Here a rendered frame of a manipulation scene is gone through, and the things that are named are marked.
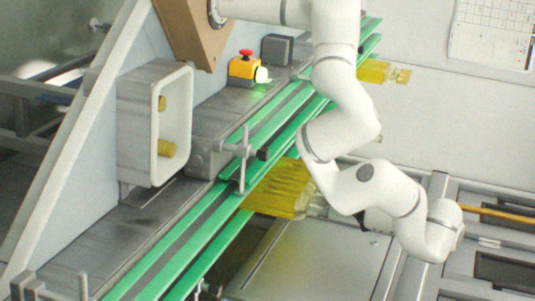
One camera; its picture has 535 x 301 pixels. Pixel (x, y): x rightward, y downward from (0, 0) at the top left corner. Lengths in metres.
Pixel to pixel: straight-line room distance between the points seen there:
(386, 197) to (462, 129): 6.45
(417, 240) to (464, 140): 6.37
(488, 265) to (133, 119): 1.01
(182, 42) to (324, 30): 0.36
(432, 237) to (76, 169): 0.73
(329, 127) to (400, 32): 6.27
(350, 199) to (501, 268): 0.69
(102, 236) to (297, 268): 0.50
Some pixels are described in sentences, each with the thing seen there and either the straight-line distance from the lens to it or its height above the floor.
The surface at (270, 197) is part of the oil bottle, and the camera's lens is 1.59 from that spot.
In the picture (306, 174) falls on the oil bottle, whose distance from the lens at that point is 1.70.
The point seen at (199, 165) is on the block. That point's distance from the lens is 1.54.
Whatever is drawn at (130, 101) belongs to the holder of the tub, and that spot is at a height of 0.78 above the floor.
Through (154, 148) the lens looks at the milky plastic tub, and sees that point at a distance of 1.34.
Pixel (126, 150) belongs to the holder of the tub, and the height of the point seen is 0.78.
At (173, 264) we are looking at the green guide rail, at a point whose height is 0.95.
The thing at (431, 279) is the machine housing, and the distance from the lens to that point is 1.70.
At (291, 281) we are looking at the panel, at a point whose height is 1.10.
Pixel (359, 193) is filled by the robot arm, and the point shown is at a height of 1.24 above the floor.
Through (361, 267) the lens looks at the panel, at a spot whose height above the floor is 1.24.
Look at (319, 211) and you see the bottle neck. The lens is 1.59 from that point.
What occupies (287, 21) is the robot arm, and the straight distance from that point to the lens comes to 1.45.
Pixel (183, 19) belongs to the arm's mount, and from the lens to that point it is 1.43.
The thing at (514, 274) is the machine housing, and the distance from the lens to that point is 1.85.
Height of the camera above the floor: 1.41
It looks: 15 degrees down
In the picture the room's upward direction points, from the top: 102 degrees clockwise
